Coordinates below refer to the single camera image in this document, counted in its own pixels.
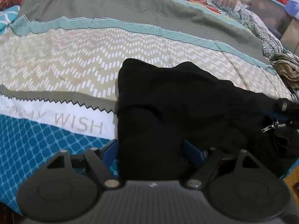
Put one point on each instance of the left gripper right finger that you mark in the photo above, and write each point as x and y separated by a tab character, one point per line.
213	163

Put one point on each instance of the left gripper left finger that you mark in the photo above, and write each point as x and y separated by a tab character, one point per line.
83	171

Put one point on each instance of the black pants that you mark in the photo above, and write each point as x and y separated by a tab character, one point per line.
161	109

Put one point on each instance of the patterned teal beige bedsheet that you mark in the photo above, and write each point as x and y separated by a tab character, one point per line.
60	61

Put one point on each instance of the olive crumpled clothes pile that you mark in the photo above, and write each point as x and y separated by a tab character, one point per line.
286	65

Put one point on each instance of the black white floral blanket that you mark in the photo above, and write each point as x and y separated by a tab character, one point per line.
271	45

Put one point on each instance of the brown cardboard box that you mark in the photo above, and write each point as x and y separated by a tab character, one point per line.
290	38

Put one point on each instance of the teal white patterned pillow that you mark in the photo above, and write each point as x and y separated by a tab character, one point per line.
7	17

